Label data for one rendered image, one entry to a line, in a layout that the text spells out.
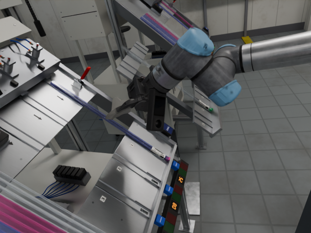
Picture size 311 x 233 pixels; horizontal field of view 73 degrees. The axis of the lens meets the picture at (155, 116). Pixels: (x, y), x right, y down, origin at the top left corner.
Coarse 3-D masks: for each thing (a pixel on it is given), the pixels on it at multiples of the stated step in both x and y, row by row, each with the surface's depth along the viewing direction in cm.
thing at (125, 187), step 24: (120, 144) 74; (168, 144) 87; (120, 168) 69; (144, 168) 74; (96, 192) 60; (120, 192) 64; (144, 192) 68; (96, 216) 57; (120, 216) 60; (144, 216) 63
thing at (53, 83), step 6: (54, 84) 73; (60, 90) 74; (66, 90) 74; (72, 96) 74; (78, 102) 75; (84, 102) 75; (90, 108) 75; (96, 114) 76; (102, 114) 76; (108, 120) 76; (114, 126) 77; (120, 126) 77; (126, 132) 77; (132, 138) 78; (138, 138) 78; (144, 144) 78
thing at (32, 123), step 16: (48, 80) 74; (64, 80) 78; (32, 96) 67; (48, 96) 70; (64, 96) 74; (80, 96) 77; (0, 112) 59; (16, 112) 62; (32, 112) 64; (48, 112) 67; (64, 112) 70; (0, 128) 57; (16, 128) 59; (32, 128) 61; (48, 128) 64; (16, 144) 57; (32, 144) 59; (0, 160) 53; (16, 160) 54
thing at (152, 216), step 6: (174, 144) 86; (174, 150) 83; (168, 162) 79; (168, 168) 76; (162, 180) 73; (162, 186) 70; (162, 192) 69; (156, 198) 68; (156, 204) 65; (156, 210) 64; (150, 216) 63; (150, 222) 61; (150, 228) 60
